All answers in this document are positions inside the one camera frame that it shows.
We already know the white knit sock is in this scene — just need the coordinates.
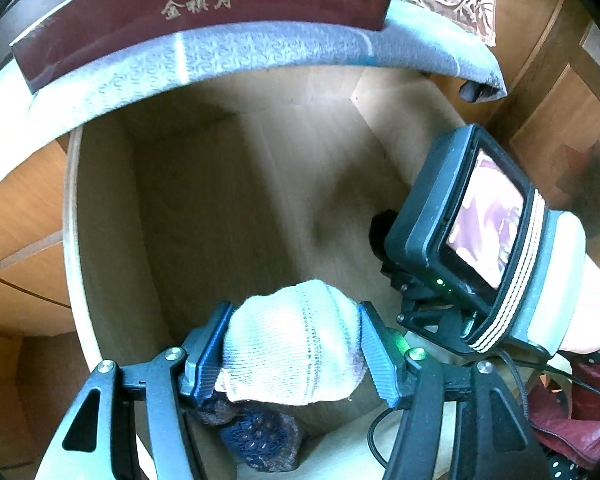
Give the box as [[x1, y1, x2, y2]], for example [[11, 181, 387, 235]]
[[214, 280, 367, 406]]

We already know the dark blue knit cloth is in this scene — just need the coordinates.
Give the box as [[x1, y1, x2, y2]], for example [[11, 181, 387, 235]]
[[220, 402, 303, 472]]

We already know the orange wooden cabinet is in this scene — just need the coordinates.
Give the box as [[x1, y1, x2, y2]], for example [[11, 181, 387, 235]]
[[0, 130, 146, 480]]

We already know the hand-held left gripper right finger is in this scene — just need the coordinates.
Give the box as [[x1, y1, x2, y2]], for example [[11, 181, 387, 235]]
[[358, 301, 551, 480]]

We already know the brown knit cloth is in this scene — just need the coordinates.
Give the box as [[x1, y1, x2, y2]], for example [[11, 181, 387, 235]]
[[197, 390, 241, 426]]

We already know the black cable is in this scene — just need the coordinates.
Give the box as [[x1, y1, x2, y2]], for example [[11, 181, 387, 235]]
[[367, 345, 600, 468]]

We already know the dark red tin box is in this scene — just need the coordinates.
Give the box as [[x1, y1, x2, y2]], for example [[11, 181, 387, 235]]
[[10, 0, 400, 95]]

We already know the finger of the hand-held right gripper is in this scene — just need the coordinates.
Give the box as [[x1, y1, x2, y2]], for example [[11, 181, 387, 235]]
[[394, 280, 463, 338]]

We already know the black dotted fabric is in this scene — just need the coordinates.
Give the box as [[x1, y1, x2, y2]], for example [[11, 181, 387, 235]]
[[542, 342, 600, 480]]

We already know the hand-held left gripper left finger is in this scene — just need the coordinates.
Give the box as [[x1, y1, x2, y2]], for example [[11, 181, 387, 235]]
[[35, 301, 233, 480]]

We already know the blue checked cloth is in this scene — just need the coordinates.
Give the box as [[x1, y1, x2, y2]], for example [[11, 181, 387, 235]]
[[0, 0, 508, 201]]

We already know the wooden drawer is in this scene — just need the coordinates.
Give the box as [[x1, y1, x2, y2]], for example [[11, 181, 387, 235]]
[[62, 65, 481, 480]]

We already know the wooden wardrobe door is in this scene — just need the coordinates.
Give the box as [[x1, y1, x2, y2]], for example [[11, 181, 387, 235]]
[[485, 0, 600, 281]]

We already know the dark red leather garment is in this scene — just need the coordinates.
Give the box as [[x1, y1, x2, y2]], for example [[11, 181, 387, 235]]
[[527, 355, 600, 461]]

